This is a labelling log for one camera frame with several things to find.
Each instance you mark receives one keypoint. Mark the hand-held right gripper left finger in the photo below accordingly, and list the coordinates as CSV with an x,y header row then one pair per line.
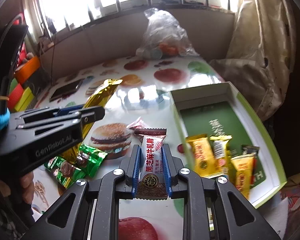
x,y
136,170

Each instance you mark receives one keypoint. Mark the yellow snack packet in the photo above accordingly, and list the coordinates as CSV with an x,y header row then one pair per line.
x,y
243,175
201,155
220,150

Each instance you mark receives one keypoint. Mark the green cardboard gift box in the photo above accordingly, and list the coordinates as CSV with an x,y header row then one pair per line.
x,y
207,115

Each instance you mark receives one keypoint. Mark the long gold snack packet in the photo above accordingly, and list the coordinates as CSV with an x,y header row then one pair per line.
x,y
100,95

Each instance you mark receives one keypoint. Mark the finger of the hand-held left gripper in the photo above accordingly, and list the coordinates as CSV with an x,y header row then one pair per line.
x,y
67,110
93,113

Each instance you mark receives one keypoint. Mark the barred window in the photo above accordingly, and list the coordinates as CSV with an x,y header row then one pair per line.
x,y
72,5

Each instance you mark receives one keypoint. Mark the heap of colourful clothes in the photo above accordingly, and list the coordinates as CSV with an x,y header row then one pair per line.
x,y
295,205

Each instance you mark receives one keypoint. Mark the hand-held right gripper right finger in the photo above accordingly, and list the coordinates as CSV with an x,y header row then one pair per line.
x,y
166,170

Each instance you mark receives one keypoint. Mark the yellow-green storage box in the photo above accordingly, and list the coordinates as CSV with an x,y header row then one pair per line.
x,y
26,97

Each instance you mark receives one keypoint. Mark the person's left hand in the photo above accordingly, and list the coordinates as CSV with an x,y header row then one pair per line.
x,y
27,183

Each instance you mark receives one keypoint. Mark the cream patterned curtain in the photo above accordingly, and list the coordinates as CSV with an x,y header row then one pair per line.
x,y
260,42

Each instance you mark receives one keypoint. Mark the orange storage box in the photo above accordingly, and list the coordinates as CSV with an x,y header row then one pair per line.
x,y
27,68

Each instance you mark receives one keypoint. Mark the green chocolate snack packet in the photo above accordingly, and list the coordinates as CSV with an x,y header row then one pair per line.
x,y
63,171
91,160

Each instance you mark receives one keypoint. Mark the clear plastic bag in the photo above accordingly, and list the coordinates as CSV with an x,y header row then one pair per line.
x,y
162,30

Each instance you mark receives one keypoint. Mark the black smartphone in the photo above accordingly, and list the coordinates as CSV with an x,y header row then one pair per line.
x,y
66,89

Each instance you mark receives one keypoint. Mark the red printed bag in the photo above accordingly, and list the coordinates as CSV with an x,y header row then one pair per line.
x,y
23,52

